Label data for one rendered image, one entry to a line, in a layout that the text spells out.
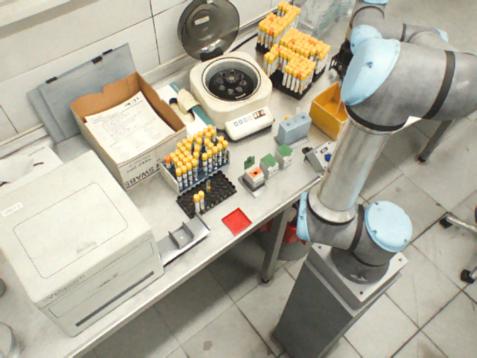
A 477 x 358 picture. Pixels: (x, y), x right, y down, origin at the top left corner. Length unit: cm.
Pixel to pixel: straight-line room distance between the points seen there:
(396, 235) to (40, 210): 81
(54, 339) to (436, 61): 108
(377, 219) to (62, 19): 98
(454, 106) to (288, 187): 73
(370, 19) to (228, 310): 145
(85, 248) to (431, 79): 76
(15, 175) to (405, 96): 111
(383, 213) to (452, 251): 148
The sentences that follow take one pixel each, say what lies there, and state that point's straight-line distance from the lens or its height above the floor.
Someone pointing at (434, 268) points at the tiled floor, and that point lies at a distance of 249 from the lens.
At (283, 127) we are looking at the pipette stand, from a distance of 146.
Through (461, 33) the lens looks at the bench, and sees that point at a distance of 213.
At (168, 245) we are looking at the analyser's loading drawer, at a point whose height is 92.
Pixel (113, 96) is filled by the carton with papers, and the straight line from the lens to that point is 157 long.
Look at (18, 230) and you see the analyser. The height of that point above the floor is 117.
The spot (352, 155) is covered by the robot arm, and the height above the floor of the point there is 139.
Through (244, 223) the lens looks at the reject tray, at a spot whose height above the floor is 88.
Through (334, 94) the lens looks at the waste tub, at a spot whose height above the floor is 92.
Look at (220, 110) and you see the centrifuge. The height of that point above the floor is 99.
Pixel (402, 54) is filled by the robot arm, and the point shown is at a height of 160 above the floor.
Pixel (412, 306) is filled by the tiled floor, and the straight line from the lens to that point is 238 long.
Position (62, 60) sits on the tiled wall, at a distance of 149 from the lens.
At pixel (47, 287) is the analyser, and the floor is 118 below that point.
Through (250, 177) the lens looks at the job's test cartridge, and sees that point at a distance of 138.
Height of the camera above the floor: 211
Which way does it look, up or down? 58 degrees down
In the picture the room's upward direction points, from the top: 4 degrees clockwise
